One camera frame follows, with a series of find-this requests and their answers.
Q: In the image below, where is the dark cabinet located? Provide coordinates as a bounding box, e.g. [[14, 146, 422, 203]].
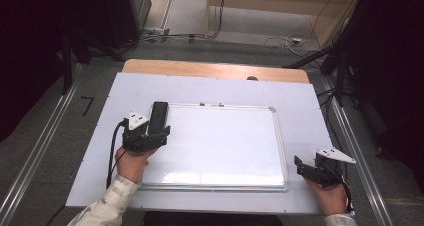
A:
[[96, 0, 153, 49]]

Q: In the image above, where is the black whiteboard eraser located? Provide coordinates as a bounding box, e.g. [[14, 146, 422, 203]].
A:
[[148, 101, 170, 136]]

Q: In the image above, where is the person's left hand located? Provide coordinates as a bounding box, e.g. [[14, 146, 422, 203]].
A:
[[114, 146, 160, 185]]

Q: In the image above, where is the black metal stand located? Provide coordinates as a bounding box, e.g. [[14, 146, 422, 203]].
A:
[[60, 35, 75, 96], [282, 5, 368, 108]]

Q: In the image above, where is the black hanging cable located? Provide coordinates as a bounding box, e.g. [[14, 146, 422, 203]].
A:
[[208, 0, 228, 40]]

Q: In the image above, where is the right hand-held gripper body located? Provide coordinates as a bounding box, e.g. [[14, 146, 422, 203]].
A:
[[314, 147, 357, 189]]

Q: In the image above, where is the aluminium floor rail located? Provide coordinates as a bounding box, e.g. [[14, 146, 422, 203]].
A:
[[0, 62, 84, 226], [323, 77, 396, 226]]

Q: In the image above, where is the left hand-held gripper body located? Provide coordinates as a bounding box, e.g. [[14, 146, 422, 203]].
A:
[[121, 110, 168, 153]]

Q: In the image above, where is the white floor cable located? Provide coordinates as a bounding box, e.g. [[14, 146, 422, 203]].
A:
[[263, 32, 313, 58]]

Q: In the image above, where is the person's dark clothing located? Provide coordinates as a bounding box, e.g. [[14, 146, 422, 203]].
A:
[[142, 210, 285, 226]]

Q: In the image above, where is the white whiteboard with metal frame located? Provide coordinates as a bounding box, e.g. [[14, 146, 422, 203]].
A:
[[139, 102, 290, 192]]

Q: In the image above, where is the wooden table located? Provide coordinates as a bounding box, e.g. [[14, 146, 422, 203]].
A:
[[122, 58, 311, 85]]

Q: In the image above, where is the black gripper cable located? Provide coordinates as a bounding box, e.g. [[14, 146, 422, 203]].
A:
[[339, 172, 355, 214], [105, 118, 130, 190]]

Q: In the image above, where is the person's right hand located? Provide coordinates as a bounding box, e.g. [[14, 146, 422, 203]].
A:
[[304, 178, 349, 217]]

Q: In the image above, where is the black curtain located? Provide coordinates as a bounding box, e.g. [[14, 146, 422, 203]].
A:
[[0, 0, 68, 142], [361, 0, 424, 190]]

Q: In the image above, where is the power strip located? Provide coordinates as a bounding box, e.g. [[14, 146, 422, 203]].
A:
[[143, 27, 171, 37]]

